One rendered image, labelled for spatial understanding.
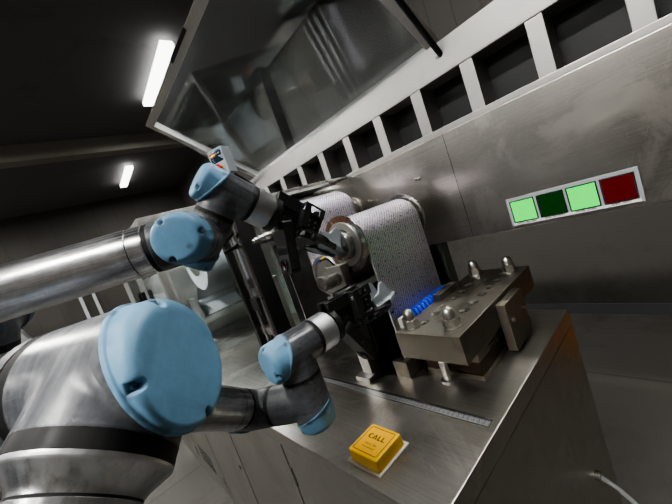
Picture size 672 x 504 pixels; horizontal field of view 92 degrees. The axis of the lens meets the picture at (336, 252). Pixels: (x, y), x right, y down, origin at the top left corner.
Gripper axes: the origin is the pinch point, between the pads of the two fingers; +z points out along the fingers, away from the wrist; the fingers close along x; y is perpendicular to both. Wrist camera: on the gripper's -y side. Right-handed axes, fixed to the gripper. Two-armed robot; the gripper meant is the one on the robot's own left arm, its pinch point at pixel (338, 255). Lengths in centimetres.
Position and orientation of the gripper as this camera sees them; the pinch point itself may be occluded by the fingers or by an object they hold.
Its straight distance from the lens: 78.3
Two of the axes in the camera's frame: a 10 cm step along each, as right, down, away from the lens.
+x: -6.3, 1.4, 7.7
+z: 7.5, 3.6, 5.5
